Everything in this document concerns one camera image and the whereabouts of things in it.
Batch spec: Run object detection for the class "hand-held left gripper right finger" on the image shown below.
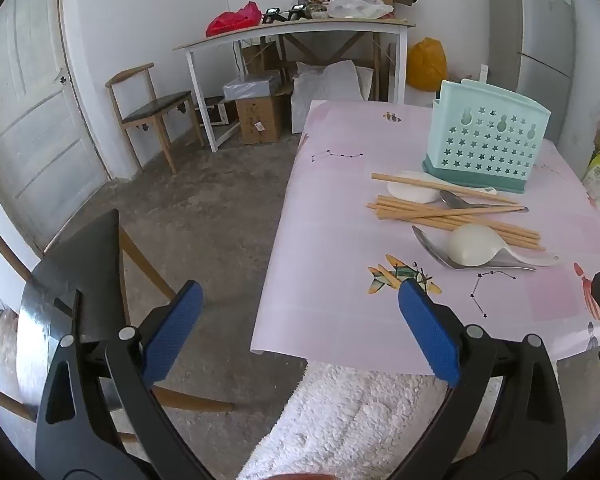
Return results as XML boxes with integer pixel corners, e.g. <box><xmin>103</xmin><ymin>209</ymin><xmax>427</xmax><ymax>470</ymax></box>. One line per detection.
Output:
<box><xmin>392</xmin><ymin>277</ymin><xmax>568</xmax><ymax>480</ymax></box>

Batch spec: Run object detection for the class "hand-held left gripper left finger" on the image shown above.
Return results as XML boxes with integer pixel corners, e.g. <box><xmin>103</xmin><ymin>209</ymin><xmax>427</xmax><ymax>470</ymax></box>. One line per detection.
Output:
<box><xmin>35</xmin><ymin>280</ymin><xmax>216</xmax><ymax>480</ymax></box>

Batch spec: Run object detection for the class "large metal spoon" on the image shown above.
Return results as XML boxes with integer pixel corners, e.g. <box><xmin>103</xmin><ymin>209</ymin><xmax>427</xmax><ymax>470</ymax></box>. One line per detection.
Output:
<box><xmin>412</xmin><ymin>225</ymin><xmax>537</xmax><ymax>272</ymax></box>

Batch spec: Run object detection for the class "white ceramic spoon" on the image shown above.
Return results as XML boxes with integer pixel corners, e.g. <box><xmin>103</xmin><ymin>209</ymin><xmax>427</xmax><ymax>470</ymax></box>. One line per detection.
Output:
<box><xmin>386</xmin><ymin>171</ymin><xmax>498</xmax><ymax>204</ymax></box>
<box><xmin>449</xmin><ymin>223</ymin><xmax>561</xmax><ymax>267</ymax></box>

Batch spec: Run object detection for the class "bundle of wooden chopsticks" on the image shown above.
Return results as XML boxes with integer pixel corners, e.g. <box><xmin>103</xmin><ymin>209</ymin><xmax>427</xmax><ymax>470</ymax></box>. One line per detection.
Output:
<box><xmin>366</xmin><ymin>172</ymin><xmax>547</xmax><ymax>252</ymax></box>

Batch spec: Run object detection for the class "small metal spoon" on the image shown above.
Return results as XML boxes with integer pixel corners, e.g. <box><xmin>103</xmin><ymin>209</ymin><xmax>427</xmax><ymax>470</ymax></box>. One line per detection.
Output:
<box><xmin>439</xmin><ymin>189</ymin><xmax>529</xmax><ymax>213</ymax></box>

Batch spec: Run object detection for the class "teal star-hole utensil holder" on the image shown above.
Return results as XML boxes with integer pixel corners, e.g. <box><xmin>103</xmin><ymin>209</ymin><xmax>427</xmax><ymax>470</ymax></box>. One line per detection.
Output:
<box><xmin>422</xmin><ymin>79</ymin><xmax>552</xmax><ymax>195</ymax></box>

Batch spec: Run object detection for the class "wooden chair glossy black seat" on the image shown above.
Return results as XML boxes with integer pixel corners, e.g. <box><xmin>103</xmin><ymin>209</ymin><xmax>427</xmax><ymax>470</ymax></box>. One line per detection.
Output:
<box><xmin>0</xmin><ymin>175</ymin><xmax>236</xmax><ymax>461</ymax></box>

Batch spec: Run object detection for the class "white fluffy cloth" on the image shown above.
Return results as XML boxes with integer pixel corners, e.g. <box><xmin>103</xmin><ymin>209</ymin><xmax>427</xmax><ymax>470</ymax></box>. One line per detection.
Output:
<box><xmin>237</xmin><ymin>360</ymin><xmax>486</xmax><ymax>480</ymax></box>

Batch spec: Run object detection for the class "pink printed tablecloth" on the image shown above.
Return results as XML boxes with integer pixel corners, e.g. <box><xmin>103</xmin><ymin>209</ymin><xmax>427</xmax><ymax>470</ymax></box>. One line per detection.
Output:
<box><xmin>250</xmin><ymin>100</ymin><xmax>600</xmax><ymax>376</ymax></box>

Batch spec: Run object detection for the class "printed white sack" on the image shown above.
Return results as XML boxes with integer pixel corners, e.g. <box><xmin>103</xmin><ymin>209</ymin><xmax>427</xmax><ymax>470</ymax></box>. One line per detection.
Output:
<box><xmin>0</xmin><ymin>280</ymin><xmax>36</xmax><ymax>401</ymax></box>

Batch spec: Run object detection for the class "white microwave oven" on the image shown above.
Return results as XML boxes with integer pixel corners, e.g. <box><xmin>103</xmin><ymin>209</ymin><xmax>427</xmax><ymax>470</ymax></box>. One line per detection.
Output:
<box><xmin>195</xmin><ymin>96</ymin><xmax>232</xmax><ymax>129</ymax></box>

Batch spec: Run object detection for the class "wooden chair dark seat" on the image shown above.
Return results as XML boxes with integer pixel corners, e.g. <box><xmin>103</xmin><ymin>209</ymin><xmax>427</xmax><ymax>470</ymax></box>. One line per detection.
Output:
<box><xmin>105</xmin><ymin>62</ymin><xmax>204</xmax><ymax>176</ymax></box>

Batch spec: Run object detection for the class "brown cardboard box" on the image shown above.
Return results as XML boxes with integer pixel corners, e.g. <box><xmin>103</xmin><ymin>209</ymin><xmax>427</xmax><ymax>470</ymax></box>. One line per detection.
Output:
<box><xmin>242</xmin><ymin>42</ymin><xmax>282</xmax><ymax>78</ymax></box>
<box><xmin>235</xmin><ymin>95</ymin><xmax>284</xmax><ymax>145</ymax></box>

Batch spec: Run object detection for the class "plastic-wrapped grey box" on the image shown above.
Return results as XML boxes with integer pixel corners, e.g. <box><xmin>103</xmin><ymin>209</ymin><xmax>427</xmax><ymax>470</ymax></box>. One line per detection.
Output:
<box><xmin>223</xmin><ymin>72</ymin><xmax>281</xmax><ymax>102</ymax></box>

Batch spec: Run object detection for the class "white woven sack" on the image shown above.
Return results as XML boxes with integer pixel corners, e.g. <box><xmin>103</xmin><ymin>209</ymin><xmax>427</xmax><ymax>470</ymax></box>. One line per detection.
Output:
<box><xmin>291</xmin><ymin>60</ymin><xmax>362</xmax><ymax>135</ymax></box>

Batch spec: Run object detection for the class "yellow plastic bag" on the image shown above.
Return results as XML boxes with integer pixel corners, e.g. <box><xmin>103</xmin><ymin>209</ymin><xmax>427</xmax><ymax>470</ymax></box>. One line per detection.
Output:
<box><xmin>406</xmin><ymin>37</ymin><xmax>448</xmax><ymax>93</ymax></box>

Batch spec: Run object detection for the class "white panel door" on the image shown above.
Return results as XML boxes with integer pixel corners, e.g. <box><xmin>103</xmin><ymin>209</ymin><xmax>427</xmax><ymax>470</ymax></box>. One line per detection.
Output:
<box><xmin>0</xmin><ymin>0</ymin><xmax>112</xmax><ymax>256</ymax></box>

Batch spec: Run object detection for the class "grey refrigerator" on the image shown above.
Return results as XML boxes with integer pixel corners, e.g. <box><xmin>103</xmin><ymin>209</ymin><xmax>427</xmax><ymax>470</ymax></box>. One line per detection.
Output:
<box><xmin>485</xmin><ymin>0</ymin><xmax>578</xmax><ymax>143</ymax></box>

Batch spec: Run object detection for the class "red plastic bag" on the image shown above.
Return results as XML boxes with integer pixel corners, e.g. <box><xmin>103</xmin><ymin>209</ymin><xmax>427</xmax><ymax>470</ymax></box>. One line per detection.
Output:
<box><xmin>206</xmin><ymin>1</ymin><xmax>263</xmax><ymax>38</ymax></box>

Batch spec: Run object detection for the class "white-legged side table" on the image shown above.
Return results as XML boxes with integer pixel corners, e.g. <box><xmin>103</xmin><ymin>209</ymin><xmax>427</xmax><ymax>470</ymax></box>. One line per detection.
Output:
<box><xmin>174</xmin><ymin>15</ymin><xmax>417</xmax><ymax>153</ymax></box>

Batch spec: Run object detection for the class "white plastic bag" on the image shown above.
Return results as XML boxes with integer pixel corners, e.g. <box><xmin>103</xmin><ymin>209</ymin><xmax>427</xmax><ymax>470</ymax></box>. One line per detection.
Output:
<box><xmin>326</xmin><ymin>0</ymin><xmax>396</xmax><ymax>20</ymax></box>

